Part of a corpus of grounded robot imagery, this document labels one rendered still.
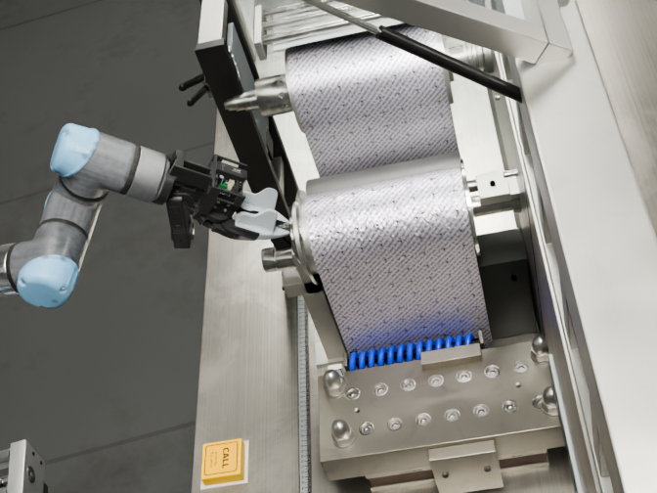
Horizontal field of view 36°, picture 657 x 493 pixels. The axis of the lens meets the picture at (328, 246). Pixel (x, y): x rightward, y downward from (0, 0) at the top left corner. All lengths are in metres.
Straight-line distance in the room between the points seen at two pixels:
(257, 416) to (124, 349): 1.48
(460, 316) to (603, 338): 0.78
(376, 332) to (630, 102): 0.55
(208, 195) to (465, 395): 0.50
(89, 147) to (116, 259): 2.10
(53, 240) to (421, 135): 0.61
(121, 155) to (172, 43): 2.93
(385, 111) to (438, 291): 0.30
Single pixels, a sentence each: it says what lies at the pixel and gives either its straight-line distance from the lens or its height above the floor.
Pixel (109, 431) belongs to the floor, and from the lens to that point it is 3.11.
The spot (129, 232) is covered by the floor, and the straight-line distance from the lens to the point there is 3.61.
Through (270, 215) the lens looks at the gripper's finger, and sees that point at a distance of 1.52.
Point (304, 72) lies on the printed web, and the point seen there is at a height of 1.40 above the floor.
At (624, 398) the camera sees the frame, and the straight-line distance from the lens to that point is 0.85.
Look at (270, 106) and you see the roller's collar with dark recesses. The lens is 1.68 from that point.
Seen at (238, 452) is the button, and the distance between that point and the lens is 1.77.
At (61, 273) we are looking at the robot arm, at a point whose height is 1.42.
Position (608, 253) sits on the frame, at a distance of 0.94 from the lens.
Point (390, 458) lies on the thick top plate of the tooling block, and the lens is 1.59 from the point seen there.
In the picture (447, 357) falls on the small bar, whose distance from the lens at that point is 1.63.
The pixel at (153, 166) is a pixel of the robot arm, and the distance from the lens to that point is 1.47.
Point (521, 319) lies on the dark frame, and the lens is 1.79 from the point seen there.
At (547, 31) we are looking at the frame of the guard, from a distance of 1.13.
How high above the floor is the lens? 2.37
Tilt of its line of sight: 46 degrees down
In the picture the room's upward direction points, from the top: 19 degrees counter-clockwise
